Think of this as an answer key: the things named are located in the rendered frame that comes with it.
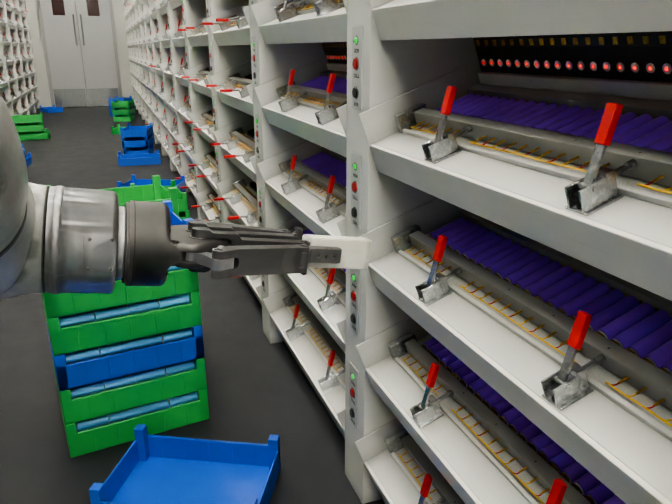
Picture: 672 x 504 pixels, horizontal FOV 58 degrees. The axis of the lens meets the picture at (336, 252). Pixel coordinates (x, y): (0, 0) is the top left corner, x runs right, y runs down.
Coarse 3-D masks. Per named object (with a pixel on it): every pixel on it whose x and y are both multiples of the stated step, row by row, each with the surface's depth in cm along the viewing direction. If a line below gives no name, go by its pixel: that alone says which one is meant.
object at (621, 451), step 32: (384, 224) 98; (416, 224) 99; (384, 256) 99; (416, 256) 95; (384, 288) 95; (416, 320) 87; (448, 320) 77; (480, 320) 75; (480, 352) 70; (512, 352) 68; (512, 384) 64; (544, 416) 60; (576, 416) 57; (608, 416) 56; (576, 448) 57; (608, 448) 53; (640, 448) 52; (608, 480) 54; (640, 480) 49
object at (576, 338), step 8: (584, 312) 57; (576, 320) 58; (584, 320) 57; (576, 328) 57; (584, 328) 57; (576, 336) 57; (584, 336) 57; (568, 344) 58; (576, 344) 57; (568, 352) 58; (576, 352) 58; (568, 360) 58; (560, 368) 59; (568, 368) 58; (560, 376) 59; (568, 376) 59
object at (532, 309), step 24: (432, 240) 93; (456, 264) 84; (480, 288) 79; (504, 288) 75; (528, 312) 70; (552, 312) 68; (600, 336) 62; (624, 360) 58; (648, 384) 55; (648, 408) 54
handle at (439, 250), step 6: (438, 240) 81; (444, 240) 80; (438, 246) 81; (444, 246) 81; (438, 252) 81; (432, 258) 82; (438, 258) 81; (432, 264) 82; (438, 264) 81; (432, 270) 82; (432, 276) 82; (432, 282) 82
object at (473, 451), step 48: (384, 336) 104; (432, 336) 106; (384, 384) 99; (432, 384) 87; (480, 384) 89; (432, 432) 86; (480, 432) 83; (528, 432) 78; (480, 480) 76; (528, 480) 74; (576, 480) 70
